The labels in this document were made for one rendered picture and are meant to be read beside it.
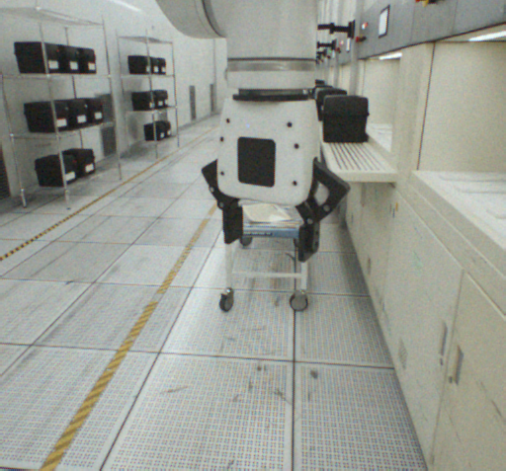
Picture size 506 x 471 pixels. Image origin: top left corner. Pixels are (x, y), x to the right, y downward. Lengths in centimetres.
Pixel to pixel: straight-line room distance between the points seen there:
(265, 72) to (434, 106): 126
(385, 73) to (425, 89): 151
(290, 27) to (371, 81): 270
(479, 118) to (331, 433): 120
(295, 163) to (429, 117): 125
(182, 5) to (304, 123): 16
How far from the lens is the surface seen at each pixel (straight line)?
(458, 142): 165
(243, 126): 40
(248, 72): 38
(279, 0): 38
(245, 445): 159
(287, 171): 39
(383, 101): 310
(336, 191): 40
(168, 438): 164
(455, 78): 162
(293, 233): 204
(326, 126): 251
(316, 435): 163
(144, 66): 643
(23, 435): 181
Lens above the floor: 118
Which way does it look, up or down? 19 degrees down
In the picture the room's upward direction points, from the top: straight up
